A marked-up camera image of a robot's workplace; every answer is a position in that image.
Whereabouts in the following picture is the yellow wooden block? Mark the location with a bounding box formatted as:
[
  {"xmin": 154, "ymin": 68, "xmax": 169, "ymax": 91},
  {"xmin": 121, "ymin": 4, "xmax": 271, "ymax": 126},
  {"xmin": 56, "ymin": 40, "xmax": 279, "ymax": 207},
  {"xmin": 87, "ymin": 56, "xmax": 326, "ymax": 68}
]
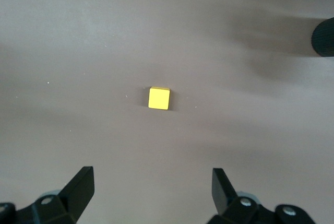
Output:
[{"xmin": 148, "ymin": 86, "xmax": 171, "ymax": 110}]

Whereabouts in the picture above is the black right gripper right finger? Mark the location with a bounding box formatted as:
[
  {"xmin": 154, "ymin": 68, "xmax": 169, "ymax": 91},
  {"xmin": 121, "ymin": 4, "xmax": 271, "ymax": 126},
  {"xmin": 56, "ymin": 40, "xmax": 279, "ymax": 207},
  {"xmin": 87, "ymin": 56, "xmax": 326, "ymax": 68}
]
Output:
[{"xmin": 206, "ymin": 168, "xmax": 316, "ymax": 224}]

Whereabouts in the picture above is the brown table cover sheet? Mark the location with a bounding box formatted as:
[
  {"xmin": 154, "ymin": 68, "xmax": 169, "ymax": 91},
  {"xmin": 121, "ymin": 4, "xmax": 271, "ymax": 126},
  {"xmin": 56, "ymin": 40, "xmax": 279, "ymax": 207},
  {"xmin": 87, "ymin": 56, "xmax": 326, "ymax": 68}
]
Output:
[{"xmin": 0, "ymin": 0, "xmax": 334, "ymax": 224}]

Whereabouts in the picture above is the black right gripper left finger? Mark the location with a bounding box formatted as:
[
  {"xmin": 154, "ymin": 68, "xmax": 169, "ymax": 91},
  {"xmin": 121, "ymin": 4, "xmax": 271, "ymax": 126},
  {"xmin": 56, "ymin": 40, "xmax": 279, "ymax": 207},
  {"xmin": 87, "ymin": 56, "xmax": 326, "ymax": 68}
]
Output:
[{"xmin": 15, "ymin": 166, "xmax": 95, "ymax": 224}]

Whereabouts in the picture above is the black foam cylinder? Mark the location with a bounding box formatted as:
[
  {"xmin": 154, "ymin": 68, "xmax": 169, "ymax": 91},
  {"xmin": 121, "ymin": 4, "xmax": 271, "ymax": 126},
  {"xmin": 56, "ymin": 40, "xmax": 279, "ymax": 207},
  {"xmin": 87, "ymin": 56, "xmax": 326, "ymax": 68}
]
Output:
[{"xmin": 311, "ymin": 17, "xmax": 334, "ymax": 58}]

